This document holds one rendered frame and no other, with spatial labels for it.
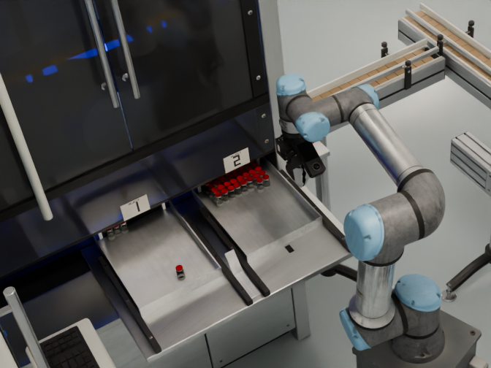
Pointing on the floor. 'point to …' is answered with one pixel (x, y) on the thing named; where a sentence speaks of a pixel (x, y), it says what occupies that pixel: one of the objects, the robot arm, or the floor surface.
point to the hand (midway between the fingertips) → (303, 184)
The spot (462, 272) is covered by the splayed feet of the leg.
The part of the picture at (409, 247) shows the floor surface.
